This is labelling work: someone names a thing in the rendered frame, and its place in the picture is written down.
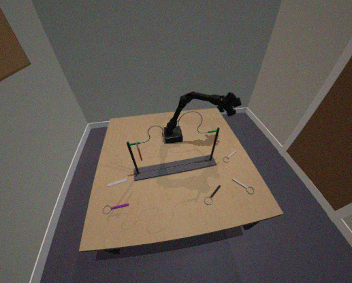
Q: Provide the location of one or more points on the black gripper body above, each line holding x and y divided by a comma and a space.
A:
236, 103

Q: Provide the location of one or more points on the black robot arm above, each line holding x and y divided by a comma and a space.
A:
214, 99

